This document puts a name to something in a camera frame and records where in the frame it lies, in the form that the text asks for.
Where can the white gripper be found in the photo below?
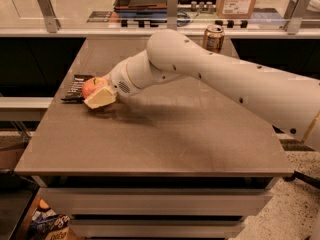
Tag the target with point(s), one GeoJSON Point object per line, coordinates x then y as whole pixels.
{"type": "Point", "coordinates": [119, 78]}

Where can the red apple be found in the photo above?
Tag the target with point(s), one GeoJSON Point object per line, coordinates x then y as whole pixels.
{"type": "Point", "coordinates": [91, 85]}

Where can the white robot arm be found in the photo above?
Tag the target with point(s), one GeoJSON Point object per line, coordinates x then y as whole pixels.
{"type": "Point", "coordinates": [288, 101]}

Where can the black rxbar chocolate wrapper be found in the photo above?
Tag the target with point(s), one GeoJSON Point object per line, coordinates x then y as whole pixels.
{"type": "Point", "coordinates": [74, 92]}

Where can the stacked trays behind glass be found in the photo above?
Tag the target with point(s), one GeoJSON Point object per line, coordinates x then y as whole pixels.
{"type": "Point", "coordinates": [153, 9]}

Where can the upper white drawer front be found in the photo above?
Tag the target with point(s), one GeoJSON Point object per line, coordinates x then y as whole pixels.
{"type": "Point", "coordinates": [98, 201]}

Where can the white drawer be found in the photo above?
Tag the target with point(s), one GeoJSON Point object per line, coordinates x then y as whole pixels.
{"type": "Point", "coordinates": [155, 229]}
{"type": "Point", "coordinates": [98, 201]}

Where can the gold soda can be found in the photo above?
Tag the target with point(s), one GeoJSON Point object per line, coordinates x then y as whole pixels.
{"type": "Point", "coordinates": [213, 38]}

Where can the lower white drawer front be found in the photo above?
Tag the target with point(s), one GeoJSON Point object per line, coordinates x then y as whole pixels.
{"type": "Point", "coordinates": [155, 229]}

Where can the snack bag on floor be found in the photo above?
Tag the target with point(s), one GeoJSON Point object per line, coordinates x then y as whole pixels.
{"type": "Point", "coordinates": [46, 224]}

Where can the cardboard box with label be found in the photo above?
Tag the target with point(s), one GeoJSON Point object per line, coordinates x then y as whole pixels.
{"type": "Point", "coordinates": [237, 9]}

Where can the left metal glass bracket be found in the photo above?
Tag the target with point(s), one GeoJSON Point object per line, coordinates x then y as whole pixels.
{"type": "Point", "coordinates": [51, 21]}

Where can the metal glass bracket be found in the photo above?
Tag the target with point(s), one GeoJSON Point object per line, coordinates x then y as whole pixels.
{"type": "Point", "coordinates": [51, 21]}
{"type": "Point", "coordinates": [172, 14]}
{"type": "Point", "coordinates": [294, 21]}

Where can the middle metal glass bracket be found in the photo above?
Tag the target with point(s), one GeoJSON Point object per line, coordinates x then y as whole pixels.
{"type": "Point", "coordinates": [172, 14]}

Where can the right metal glass bracket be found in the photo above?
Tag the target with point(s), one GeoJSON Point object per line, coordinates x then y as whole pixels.
{"type": "Point", "coordinates": [294, 21]}

